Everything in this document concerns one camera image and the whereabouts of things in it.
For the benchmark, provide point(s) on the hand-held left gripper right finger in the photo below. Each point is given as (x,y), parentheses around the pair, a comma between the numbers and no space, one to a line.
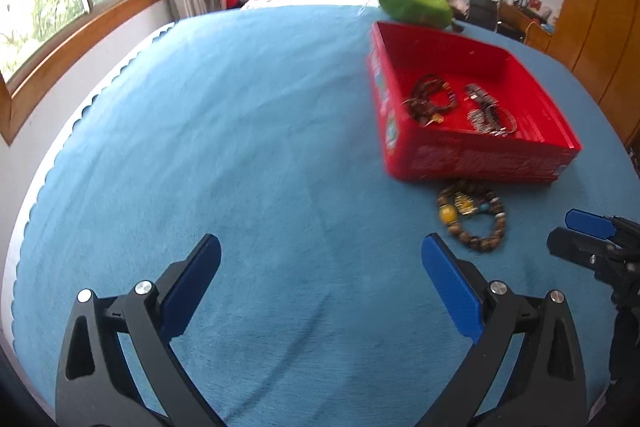
(452,287)

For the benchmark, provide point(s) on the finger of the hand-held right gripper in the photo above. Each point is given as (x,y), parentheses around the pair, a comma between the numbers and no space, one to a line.
(590,223)
(570,247)

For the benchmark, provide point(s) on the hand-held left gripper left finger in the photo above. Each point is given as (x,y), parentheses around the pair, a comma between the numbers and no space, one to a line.
(192,282)

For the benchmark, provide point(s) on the red tin box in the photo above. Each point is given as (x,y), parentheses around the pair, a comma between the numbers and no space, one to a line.
(450,157)

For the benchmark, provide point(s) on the thick silver bangle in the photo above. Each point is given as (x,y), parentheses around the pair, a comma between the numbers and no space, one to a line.
(502,124)

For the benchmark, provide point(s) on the metal link wristwatch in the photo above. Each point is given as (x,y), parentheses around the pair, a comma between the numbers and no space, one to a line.
(479,94)

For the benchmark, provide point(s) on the blue blanket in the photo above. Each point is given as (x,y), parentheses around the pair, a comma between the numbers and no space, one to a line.
(225,132)

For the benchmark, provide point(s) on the cluttered wooden desk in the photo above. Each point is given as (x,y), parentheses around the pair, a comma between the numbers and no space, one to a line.
(530,24)

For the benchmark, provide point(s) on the wooden wardrobe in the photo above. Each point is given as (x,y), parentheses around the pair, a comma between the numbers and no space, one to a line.
(605,7)

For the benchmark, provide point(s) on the black chair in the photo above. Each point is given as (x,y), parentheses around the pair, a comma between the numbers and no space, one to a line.
(482,2)

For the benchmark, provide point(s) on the green plush toy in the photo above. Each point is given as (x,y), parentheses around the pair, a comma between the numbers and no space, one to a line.
(415,2)

